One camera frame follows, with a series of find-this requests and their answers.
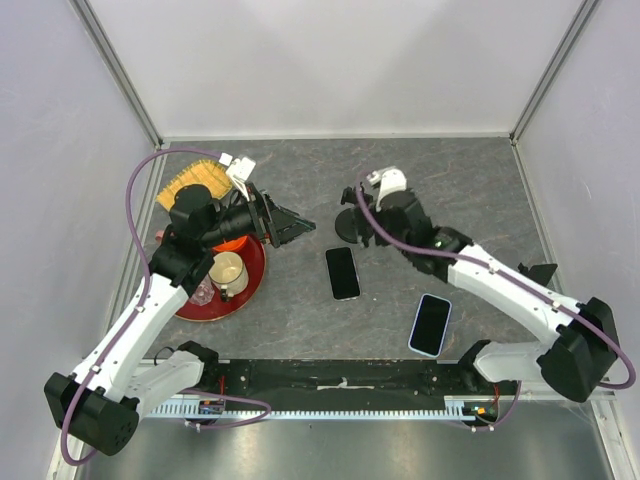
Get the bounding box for phone with blue case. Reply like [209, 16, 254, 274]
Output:
[408, 294, 452, 358]

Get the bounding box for red round tray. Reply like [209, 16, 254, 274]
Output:
[176, 235, 266, 322]

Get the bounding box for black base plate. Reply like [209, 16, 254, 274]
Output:
[197, 359, 514, 408]

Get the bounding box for black phone clear case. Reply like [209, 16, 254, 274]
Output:
[325, 247, 361, 301]

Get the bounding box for cream mug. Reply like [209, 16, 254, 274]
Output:
[209, 252, 249, 302]

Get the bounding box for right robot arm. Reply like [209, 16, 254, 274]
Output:
[340, 187, 619, 402]

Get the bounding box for yellow woven bamboo basket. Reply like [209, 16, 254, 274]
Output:
[156, 159, 232, 211]

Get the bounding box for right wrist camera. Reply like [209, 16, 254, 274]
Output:
[366, 166, 407, 211]

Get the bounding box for grey cable duct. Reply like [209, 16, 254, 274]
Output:
[147, 395, 489, 422]

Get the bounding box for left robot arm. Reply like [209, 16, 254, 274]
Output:
[44, 184, 316, 456]

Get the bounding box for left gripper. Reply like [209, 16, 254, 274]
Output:
[201, 182, 315, 249]

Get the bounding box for black round-base phone stand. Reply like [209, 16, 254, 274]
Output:
[334, 207, 362, 244]

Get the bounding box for black folding phone stand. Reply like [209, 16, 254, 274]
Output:
[517, 263, 558, 287]

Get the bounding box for clear glass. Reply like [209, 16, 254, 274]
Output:
[189, 278, 215, 306]

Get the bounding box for orange bowl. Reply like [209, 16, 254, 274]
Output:
[212, 235, 248, 253]

